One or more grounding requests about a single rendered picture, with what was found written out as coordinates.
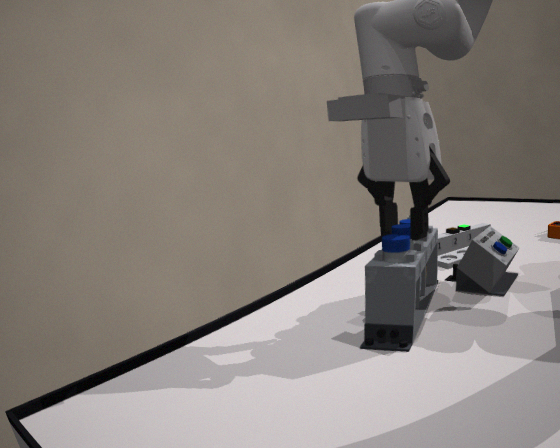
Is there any black table edge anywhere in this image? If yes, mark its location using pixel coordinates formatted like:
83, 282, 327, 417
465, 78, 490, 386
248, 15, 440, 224
5, 197, 560, 448

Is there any grey button panel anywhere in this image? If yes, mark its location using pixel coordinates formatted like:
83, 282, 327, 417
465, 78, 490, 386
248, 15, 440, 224
445, 226, 519, 296

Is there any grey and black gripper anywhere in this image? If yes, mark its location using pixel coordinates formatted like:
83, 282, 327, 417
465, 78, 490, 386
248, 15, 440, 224
357, 97, 450, 241

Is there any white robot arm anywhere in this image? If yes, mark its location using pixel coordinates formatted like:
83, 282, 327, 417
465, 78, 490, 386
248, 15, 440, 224
327, 0, 493, 121

